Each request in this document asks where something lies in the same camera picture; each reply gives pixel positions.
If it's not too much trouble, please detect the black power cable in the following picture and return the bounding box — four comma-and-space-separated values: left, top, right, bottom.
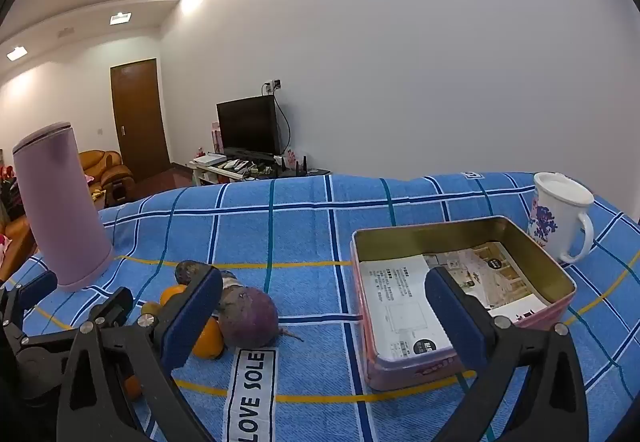
272, 92, 293, 158

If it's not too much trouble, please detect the orange leather sofa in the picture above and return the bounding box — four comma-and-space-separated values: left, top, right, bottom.
0, 202, 38, 280

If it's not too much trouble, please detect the purple beetroot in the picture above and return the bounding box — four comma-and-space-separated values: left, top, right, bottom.
216, 286, 306, 350

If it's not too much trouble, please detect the white television stand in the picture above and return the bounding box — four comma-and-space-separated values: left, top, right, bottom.
189, 155, 332, 189

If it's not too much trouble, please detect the lilac thermos bottle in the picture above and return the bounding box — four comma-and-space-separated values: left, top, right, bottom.
11, 121, 115, 293

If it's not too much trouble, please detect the orange leather armchair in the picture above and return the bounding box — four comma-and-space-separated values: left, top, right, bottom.
79, 149, 136, 209

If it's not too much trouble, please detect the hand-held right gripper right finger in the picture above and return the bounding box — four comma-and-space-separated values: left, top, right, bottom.
424, 266, 591, 442

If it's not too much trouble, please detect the pink metal tin box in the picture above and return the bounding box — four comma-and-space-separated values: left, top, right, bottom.
350, 215, 577, 392

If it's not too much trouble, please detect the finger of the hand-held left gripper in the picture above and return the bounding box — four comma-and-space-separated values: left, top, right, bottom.
15, 287, 135, 359
0, 269, 60, 339

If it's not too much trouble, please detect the white mug with blue print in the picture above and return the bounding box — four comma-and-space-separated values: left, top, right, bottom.
526, 171, 596, 264

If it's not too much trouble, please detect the black television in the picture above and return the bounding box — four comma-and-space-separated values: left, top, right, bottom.
216, 95, 282, 159

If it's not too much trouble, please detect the cut purple yam piece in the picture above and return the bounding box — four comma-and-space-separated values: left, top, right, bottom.
216, 270, 247, 310

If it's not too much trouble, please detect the brown wooden door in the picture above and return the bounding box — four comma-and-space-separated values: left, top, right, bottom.
110, 58, 172, 183

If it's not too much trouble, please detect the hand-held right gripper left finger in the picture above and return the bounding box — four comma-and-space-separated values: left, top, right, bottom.
57, 264, 223, 442

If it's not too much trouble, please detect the dark passion fruit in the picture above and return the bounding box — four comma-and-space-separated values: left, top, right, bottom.
174, 260, 213, 287

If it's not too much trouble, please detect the blue plaid cloth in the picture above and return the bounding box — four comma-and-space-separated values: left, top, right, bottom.
0, 171, 640, 442

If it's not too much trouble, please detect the black router with antennas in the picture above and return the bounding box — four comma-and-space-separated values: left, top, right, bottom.
280, 156, 308, 178

